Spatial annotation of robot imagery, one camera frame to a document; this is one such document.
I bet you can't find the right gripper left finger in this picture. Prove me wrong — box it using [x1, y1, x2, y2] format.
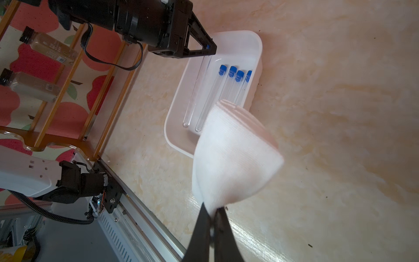
[182, 203, 212, 262]

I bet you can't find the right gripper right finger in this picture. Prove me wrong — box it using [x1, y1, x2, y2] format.
[213, 207, 244, 262]

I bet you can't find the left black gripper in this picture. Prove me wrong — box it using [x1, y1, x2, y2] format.
[49, 1, 217, 58]

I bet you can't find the test tube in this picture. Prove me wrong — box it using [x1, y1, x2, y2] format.
[182, 56, 212, 128]
[228, 71, 244, 103]
[234, 71, 252, 105]
[219, 66, 237, 100]
[195, 64, 227, 133]

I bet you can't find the white rectangular tray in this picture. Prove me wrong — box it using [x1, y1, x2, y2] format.
[164, 31, 263, 157]

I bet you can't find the white wipe cloth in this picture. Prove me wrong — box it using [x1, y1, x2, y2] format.
[192, 100, 284, 217]

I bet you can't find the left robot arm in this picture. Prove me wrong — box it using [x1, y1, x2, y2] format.
[1, 1, 217, 225]

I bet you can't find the wooden shelf rack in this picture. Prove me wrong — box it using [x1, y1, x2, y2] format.
[1, 1, 142, 161]

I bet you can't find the glass spice jar upper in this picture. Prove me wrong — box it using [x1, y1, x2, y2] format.
[20, 26, 79, 66]

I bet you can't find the glass spice jar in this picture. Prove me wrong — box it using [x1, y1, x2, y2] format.
[1, 69, 61, 103]
[20, 26, 79, 66]

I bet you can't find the glass spice jar lower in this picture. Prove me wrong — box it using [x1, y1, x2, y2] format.
[1, 69, 61, 103]

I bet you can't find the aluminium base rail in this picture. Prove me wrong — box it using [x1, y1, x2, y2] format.
[74, 153, 185, 262]

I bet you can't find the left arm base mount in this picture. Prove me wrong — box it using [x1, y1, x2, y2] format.
[88, 160, 124, 218]

